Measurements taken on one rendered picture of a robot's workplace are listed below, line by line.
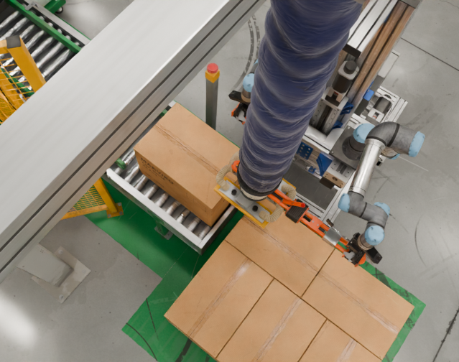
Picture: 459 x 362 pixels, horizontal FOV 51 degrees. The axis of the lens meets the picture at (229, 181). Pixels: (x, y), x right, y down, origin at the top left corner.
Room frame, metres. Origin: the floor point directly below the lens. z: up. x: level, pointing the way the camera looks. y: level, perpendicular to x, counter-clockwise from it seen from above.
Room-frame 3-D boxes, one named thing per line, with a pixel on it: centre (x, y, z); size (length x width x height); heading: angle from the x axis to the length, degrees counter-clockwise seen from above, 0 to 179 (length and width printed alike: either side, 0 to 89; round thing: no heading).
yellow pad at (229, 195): (0.79, -0.09, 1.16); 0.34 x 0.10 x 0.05; 59
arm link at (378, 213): (0.69, -0.66, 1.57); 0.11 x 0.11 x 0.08; 74
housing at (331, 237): (0.64, -0.54, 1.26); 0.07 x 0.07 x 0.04; 59
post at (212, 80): (1.66, 0.20, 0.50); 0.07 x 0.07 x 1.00; 60
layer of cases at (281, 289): (0.34, -0.49, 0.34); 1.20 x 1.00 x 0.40; 60
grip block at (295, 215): (0.75, -0.36, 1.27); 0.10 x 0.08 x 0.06; 149
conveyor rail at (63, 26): (1.80, 0.80, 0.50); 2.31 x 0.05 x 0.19; 60
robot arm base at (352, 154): (1.25, -0.70, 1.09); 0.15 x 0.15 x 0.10
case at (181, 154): (1.11, 0.23, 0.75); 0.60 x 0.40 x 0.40; 60
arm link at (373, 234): (0.59, -0.65, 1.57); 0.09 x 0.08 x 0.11; 164
